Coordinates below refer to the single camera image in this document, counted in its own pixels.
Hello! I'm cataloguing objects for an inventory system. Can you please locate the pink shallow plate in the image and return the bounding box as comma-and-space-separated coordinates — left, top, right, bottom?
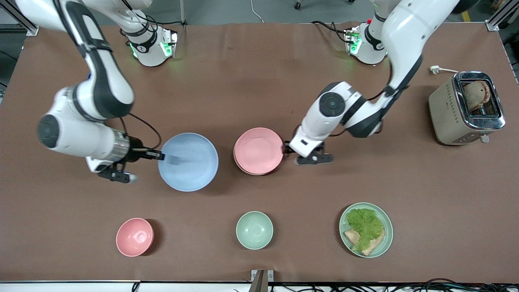
234, 127, 284, 176

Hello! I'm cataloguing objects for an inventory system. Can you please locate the light blue shallow plate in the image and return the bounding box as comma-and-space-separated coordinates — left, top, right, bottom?
158, 133, 219, 192

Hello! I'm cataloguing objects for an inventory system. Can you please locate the brown table cover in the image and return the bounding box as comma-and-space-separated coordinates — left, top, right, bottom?
0, 22, 519, 283

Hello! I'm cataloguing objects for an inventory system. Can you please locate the small pink deep bowl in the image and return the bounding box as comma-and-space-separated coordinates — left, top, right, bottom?
116, 218, 154, 258

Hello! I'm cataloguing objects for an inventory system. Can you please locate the small pale green bowl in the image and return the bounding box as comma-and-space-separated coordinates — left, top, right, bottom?
236, 211, 274, 250

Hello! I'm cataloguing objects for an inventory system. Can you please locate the green lettuce leaf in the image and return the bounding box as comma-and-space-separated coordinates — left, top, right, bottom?
345, 208, 385, 252

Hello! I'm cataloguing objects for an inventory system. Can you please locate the brown bread slice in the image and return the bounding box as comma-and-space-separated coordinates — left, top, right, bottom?
344, 228, 386, 256

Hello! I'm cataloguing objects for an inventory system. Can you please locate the pale green plate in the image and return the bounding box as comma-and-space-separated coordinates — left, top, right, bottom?
339, 202, 394, 258

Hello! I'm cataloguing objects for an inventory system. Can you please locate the beige chrome toaster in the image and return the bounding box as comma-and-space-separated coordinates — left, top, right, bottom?
429, 71, 506, 146

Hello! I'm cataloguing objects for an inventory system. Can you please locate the dark bread slice in toaster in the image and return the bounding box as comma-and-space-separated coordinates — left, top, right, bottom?
463, 80, 491, 112

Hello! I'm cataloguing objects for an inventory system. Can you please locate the black right arm wrist cable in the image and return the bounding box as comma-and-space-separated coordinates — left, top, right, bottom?
120, 113, 163, 152

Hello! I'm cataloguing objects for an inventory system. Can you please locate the black arm wrist cable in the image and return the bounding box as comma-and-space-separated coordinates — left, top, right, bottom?
120, 113, 163, 152
366, 60, 394, 102

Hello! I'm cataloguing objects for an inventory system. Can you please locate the black left arm wrist cable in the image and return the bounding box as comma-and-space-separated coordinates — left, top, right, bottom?
366, 60, 394, 102

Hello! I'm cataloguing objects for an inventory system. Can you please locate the black left base cable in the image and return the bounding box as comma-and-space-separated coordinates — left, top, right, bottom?
311, 19, 354, 44

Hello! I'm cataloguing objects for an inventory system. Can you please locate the black base cable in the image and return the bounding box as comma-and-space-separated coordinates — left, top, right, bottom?
311, 19, 354, 44
145, 15, 188, 27

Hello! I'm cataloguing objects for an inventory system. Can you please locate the black right base cable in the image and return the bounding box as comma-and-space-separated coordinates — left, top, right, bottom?
145, 15, 188, 27

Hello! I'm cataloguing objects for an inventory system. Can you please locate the metal camera bracket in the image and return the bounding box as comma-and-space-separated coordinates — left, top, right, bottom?
250, 269, 275, 292

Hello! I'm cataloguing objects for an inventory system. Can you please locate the white cable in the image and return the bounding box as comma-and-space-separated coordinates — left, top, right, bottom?
249, 0, 265, 23

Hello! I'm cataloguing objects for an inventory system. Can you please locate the white power plug with cord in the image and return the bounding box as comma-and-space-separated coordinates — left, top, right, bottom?
430, 65, 459, 76

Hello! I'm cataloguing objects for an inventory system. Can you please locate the aluminium frame profile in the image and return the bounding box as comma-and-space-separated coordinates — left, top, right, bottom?
0, 0, 39, 36
486, 0, 519, 32

